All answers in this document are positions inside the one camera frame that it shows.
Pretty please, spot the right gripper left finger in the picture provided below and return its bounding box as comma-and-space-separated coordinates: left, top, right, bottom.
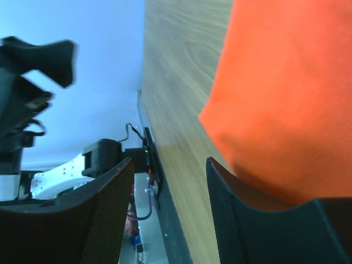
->
1, 158, 134, 263

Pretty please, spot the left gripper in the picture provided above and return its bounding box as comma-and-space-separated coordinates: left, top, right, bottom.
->
1, 36, 76, 165

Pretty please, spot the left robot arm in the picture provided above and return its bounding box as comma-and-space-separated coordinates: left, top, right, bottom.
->
1, 36, 122, 205

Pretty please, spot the orange t shirt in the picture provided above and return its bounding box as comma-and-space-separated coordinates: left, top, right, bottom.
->
199, 1, 351, 204

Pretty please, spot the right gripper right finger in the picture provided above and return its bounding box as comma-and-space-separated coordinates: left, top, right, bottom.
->
206, 157, 351, 263

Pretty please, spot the aluminium frame rail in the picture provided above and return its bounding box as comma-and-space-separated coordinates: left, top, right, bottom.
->
123, 90, 169, 263

